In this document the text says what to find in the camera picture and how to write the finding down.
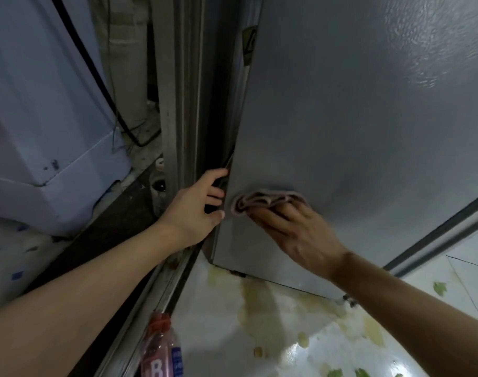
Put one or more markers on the pink cleaning cloth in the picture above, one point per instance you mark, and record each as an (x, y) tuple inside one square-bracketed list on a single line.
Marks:
[(258, 200)]

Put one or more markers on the person's left thumb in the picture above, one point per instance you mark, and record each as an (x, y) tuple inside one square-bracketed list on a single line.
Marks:
[(217, 219)]

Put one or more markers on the pink capped plastic bottle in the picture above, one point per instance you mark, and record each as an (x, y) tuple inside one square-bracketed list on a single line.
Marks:
[(160, 351)]

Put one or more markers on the metal sliding door frame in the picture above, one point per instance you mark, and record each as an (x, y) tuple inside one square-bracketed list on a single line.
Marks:
[(176, 94)]

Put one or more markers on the yellowish food scrap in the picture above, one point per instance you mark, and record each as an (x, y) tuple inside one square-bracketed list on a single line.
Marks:
[(303, 339)]

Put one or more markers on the person's left hand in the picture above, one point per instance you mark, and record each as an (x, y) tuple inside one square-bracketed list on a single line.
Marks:
[(189, 208)]

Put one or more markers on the yellow warning sticker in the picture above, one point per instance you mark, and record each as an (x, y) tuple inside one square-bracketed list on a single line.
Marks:
[(250, 45)]

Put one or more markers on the person's right forearm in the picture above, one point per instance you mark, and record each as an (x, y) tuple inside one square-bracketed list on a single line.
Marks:
[(411, 321)]

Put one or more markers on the green leaf scrap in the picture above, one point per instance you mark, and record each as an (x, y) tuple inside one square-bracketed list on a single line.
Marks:
[(440, 288), (334, 373), (362, 373)]

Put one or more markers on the person's left forearm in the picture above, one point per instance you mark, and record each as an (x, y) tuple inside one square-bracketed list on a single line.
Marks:
[(77, 306)]

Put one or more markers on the person's left middle finger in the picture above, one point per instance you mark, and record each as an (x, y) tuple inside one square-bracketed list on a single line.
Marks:
[(217, 191)]

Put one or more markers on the person's right hand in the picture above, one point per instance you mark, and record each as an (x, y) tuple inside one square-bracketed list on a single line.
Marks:
[(305, 239)]

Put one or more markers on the grey refrigerator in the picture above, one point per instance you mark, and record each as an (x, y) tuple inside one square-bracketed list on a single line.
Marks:
[(341, 113)]

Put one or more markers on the white washing machine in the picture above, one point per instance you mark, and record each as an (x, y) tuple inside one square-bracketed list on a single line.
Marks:
[(42, 113)]

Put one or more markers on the person's right thumb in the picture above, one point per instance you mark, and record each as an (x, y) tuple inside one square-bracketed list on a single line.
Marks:
[(267, 223)]

